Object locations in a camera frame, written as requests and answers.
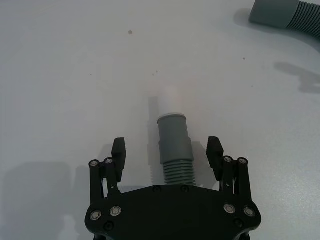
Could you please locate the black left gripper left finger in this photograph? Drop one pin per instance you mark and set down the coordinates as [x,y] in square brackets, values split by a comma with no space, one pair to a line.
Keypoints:
[118,155]

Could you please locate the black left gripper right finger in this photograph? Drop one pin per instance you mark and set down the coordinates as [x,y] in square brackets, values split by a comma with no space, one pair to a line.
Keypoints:
[214,152]

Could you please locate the white plastic tube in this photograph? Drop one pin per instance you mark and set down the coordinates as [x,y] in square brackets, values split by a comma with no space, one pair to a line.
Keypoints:
[169,100]

